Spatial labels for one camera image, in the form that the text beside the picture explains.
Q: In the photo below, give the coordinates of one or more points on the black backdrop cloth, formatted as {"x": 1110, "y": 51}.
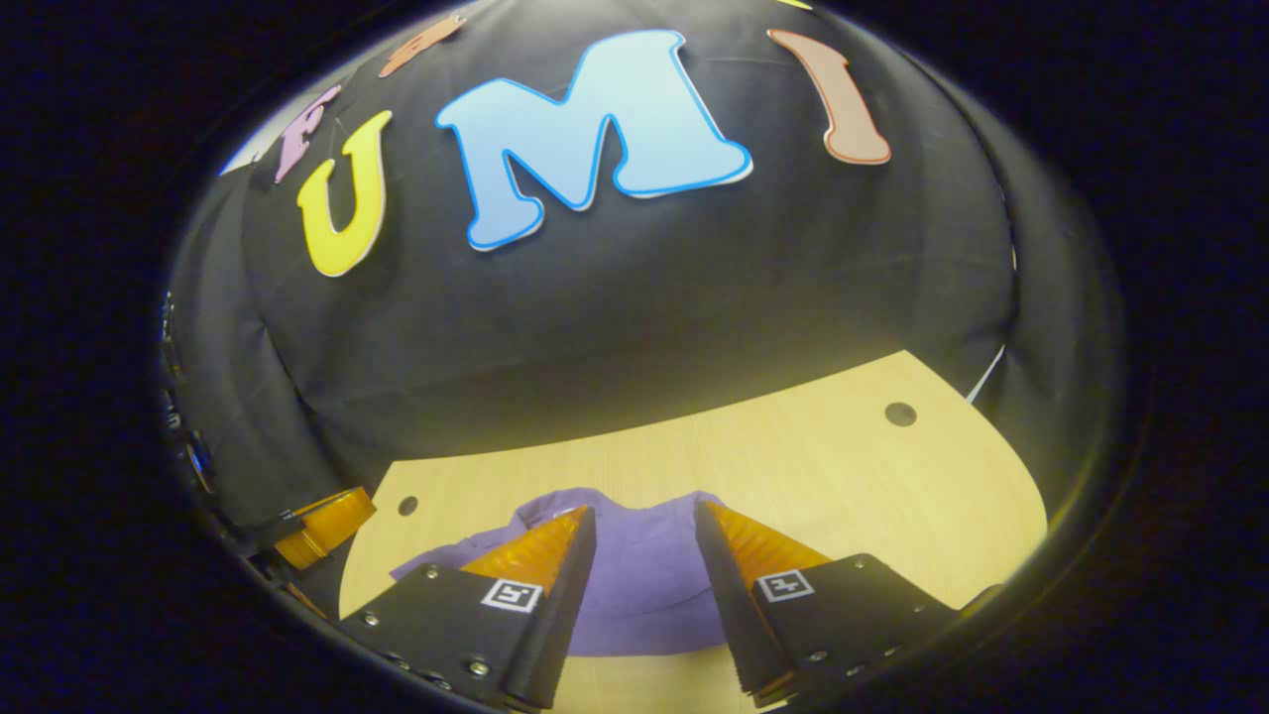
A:
{"x": 644, "y": 297}

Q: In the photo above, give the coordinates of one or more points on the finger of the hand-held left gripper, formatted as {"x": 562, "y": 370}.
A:
{"x": 327, "y": 526}

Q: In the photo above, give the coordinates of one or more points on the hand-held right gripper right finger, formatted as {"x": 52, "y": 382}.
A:
{"x": 739, "y": 615}

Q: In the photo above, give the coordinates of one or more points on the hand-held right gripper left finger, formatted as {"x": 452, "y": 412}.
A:
{"x": 560, "y": 615}

